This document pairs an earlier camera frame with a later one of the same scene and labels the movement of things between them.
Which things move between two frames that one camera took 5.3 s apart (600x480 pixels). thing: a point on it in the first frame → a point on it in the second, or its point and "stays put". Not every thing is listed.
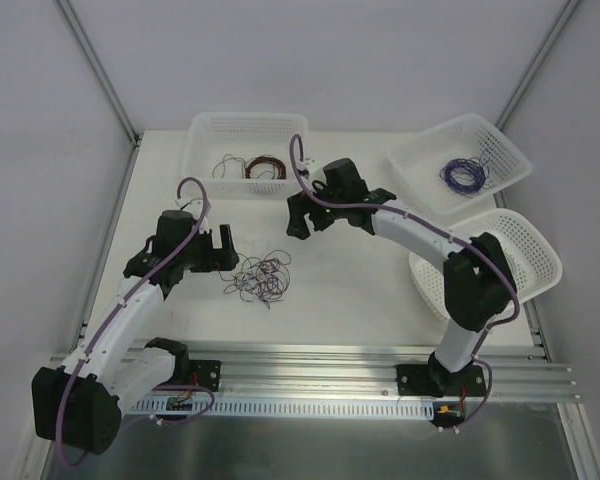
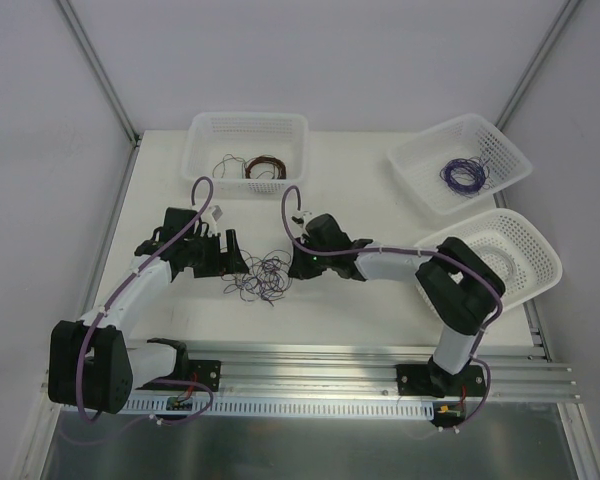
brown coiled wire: (265, 159) stays put
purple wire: (259, 279) stays put
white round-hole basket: (533, 258) stays put
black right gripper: (311, 209) → (305, 257)
